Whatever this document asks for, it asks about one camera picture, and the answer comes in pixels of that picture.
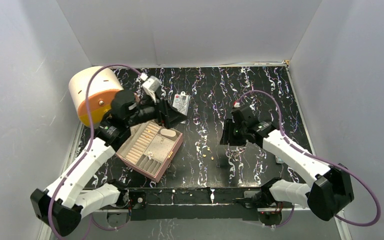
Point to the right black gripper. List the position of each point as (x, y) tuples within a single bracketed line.
[(227, 137)]

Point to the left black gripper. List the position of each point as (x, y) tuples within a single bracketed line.
[(167, 115)]

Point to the clear packaged necklace card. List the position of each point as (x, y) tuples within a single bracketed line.
[(181, 102)]

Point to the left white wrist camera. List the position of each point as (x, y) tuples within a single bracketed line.
[(150, 84)]

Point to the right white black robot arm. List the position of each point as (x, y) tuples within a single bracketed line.
[(326, 189)]

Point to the pink open jewelry box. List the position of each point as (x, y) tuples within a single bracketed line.
[(150, 136)]

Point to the small blue grey object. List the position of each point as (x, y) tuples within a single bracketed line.
[(278, 160)]

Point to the silver jewelry in box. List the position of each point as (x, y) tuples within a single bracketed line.
[(150, 155)]

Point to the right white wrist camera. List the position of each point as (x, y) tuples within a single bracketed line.
[(236, 105)]

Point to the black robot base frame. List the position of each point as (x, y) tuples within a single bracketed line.
[(195, 202)]

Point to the white orange cylindrical drawer box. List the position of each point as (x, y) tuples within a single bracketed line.
[(101, 93)]

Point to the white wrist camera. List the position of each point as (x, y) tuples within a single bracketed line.
[(236, 105), (150, 84)]

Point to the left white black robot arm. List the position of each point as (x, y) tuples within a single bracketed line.
[(61, 205)]

